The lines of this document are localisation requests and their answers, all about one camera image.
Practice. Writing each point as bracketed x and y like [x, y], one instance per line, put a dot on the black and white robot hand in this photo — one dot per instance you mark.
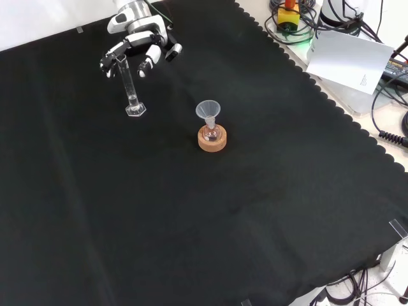
[143, 33]

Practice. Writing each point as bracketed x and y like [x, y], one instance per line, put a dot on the clear glass graduated cylinder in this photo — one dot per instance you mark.
[130, 92]

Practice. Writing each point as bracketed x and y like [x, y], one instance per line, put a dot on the small clear tape strip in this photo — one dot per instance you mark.
[80, 30]
[246, 303]

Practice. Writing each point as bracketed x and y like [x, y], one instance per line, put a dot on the clear plastic funnel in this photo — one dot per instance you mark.
[208, 109]

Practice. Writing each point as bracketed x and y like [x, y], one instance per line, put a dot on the small round-bottom glass flask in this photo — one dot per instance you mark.
[211, 132]

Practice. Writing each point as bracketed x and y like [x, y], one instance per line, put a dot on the yellow stop button box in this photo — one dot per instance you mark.
[288, 17]

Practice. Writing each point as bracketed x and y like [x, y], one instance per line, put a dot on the black scalloped bench cloth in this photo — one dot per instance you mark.
[178, 197]

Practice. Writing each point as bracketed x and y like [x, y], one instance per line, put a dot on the white box under board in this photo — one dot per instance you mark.
[357, 101]

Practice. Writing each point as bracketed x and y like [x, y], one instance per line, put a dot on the black power adapter brick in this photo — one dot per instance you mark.
[396, 70]

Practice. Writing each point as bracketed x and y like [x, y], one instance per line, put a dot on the large clear tape strip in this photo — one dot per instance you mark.
[399, 228]

